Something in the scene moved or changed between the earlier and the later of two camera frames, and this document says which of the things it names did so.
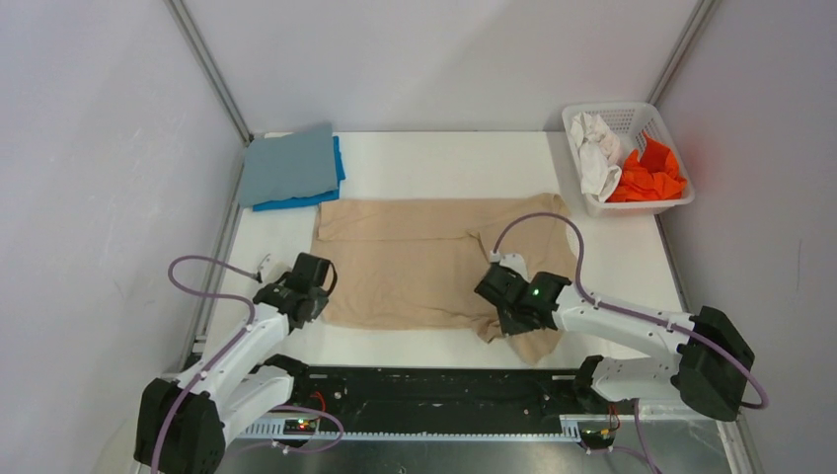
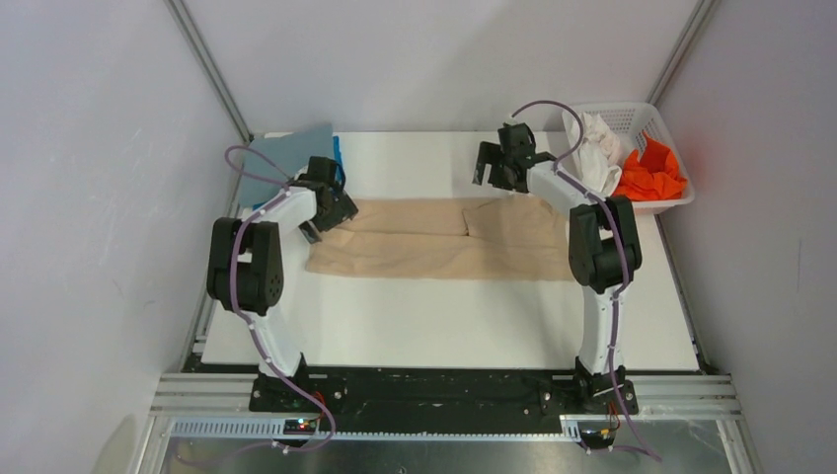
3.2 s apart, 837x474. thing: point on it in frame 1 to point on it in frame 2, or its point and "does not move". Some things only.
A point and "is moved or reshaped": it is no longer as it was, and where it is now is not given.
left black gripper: [322, 299] to [342, 209]
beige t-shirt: [414, 264] is moved or reshaped
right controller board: [594, 439] does not move
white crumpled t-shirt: [599, 148] does not move
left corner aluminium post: [193, 35] does not move
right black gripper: [510, 327] to [491, 153]
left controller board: [301, 427] does not move
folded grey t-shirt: [300, 164] does not move
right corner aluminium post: [702, 13] does not move
